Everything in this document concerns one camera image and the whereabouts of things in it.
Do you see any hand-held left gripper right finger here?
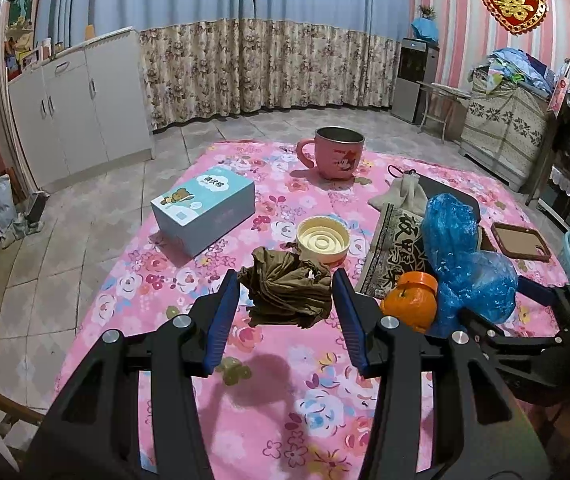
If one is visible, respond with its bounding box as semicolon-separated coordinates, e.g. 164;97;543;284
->
331;269;552;480

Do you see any beige black patterned packet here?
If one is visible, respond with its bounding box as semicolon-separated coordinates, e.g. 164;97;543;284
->
355;203;440;301

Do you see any orange round plastic jar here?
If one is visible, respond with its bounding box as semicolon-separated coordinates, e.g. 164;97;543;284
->
380;271;438;335

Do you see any small folding table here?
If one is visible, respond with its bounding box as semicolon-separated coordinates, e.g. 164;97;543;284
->
417;81;472;144

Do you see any beige cloth pouch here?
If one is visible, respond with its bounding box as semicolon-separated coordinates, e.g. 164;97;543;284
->
369;164;428;211

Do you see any white cabinet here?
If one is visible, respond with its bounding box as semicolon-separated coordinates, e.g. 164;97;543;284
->
7;27;156;194

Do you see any grey water dispenser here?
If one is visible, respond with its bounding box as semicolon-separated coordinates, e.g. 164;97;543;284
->
391;37;440;125

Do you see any brown phone case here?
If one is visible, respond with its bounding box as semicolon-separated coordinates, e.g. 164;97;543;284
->
491;221;552;263

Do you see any pink floral blanket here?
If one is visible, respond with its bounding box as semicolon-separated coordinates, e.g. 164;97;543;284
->
55;140;570;480

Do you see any pile of folded bedding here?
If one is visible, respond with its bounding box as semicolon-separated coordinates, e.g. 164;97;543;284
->
472;47;564;96

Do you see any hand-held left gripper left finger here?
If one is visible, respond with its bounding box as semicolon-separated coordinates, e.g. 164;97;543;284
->
25;269;240;480

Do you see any cabinet with patterned cover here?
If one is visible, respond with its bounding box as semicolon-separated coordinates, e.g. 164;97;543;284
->
459;67;554;192

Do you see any potted plant in blue wrap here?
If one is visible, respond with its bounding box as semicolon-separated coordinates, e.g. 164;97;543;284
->
411;4;440;46

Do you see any red heart wall decoration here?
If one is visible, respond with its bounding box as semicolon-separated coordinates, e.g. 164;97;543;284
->
478;0;549;36

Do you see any blue plastic bag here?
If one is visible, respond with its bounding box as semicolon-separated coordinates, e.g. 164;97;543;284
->
421;192;520;339

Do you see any pink cartoon cup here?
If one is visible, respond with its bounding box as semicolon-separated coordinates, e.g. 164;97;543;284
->
296;126;365;181

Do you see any light blue cardboard box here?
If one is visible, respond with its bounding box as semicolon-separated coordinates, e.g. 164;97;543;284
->
151;162;256;259

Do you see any brown wrapper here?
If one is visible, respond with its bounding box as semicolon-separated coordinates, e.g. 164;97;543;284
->
237;246;334;330

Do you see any blue and floral curtain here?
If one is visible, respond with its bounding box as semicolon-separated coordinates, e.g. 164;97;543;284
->
35;0;414;134

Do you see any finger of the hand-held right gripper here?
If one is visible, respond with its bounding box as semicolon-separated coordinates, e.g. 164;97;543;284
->
457;307;568;358
517;276;570;322

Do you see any grey plastic bag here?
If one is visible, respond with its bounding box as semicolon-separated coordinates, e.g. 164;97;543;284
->
0;175;50;249

